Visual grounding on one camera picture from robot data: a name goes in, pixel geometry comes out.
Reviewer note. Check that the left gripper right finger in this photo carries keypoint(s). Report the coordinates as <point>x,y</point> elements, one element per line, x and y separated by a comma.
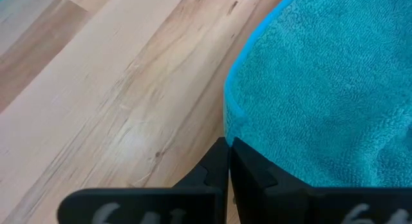
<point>289,201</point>

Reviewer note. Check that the teal microfiber towel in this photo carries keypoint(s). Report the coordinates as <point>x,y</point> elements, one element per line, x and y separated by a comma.
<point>322,89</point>

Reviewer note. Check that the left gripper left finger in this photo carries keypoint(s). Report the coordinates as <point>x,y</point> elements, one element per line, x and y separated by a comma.
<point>193,201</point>

